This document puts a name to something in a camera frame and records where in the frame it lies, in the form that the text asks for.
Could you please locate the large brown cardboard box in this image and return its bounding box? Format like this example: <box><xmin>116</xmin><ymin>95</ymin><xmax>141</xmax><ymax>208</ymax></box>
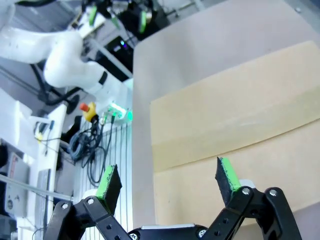
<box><xmin>149</xmin><ymin>40</ymin><xmax>320</xmax><ymax>225</ymax></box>

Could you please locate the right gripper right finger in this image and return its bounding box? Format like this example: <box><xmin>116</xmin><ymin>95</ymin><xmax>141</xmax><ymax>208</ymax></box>
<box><xmin>199</xmin><ymin>156</ymin><xmax>302</xmax><ymax>240</ymax></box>

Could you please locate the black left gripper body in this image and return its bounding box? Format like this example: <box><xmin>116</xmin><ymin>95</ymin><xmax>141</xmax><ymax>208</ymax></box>
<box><xmin>99</xmin><ymin>0</ymin><xmax>141</xmax><ymax>15</ymax></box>

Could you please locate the aluminium slotted base plate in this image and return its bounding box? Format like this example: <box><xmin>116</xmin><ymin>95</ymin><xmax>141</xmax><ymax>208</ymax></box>
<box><xmin>74</xmin><ymin>121</ymin><xmax>134</xmax><ymax>226</ymax></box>

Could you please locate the grey controller box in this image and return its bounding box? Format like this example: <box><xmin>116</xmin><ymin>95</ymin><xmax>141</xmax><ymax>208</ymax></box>
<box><xmin>4</xmin><ymin>151</ymin><xmax>31</xmax><ymax>216</ymax></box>

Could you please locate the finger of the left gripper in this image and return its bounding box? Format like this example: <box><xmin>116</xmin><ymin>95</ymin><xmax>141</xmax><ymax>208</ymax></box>
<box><xmin>138</xmin><ymin>10</ymin><xmax>149</xmax><ymax>34</ymax></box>
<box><xmin>88</xmin><ymin>5</ymin><xmax>98</xmax><ymax>27</ymax></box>

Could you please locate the white desk with equipment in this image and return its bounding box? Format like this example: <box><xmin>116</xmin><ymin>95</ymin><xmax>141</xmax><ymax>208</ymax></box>
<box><xmin>0</xmin><ymin>87</ymin><xmax>69</xmax><ymax>220</ymax></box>

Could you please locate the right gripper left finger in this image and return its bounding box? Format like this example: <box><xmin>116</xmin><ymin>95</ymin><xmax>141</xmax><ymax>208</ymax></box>
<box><xmin>43</xmin><ymin>163</ymin><xmax>136</xmax><ymax>240</ymax></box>

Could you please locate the black coiled cable bundle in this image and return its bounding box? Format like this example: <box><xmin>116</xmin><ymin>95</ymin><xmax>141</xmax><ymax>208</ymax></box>
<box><xmin>67</xmin><ymin>119</ymin><xmax>114</xmax><ymax>186</ymax></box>

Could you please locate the yellow red emergency stop button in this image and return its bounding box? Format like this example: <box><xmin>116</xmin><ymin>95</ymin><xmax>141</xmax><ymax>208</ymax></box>
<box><xmin>79</xmin><ymin>101</ymin><xmax>99</xmax><ymax>124</ymax></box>

